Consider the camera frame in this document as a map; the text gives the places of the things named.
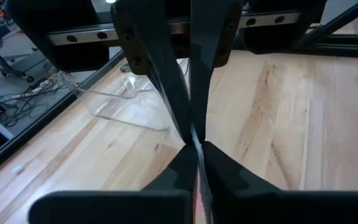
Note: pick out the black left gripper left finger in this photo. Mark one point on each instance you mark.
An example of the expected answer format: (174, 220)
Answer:
(110, 207)

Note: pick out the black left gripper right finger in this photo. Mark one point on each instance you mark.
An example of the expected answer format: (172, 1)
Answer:
(291, 207)

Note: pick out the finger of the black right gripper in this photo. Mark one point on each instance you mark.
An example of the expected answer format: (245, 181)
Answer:
(160, 68)
(207, 62)

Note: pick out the pink elastic bandage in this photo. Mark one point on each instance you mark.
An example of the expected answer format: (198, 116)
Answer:
(197, 208)

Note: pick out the clear plastic bag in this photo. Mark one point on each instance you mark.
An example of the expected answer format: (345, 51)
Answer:
(202, 174)

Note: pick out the black round table grommet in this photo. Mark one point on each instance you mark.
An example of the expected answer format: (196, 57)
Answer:
(125, 67)

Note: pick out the clear plastic bin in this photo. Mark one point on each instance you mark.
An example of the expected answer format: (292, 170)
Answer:
(126, 102)

